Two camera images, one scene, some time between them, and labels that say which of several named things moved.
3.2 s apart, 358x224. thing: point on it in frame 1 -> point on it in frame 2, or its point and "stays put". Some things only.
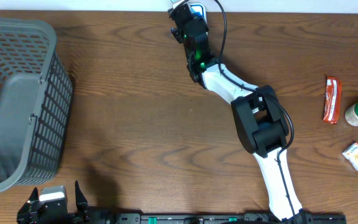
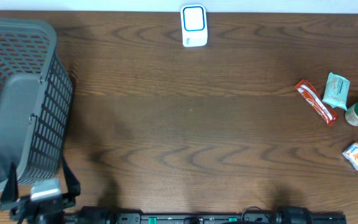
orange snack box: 357,156 stays put
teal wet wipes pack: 176,2 -> 337,91
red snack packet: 332,99 -> 309,93
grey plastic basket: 26,94 stays put
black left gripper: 81,207 -> 72,190
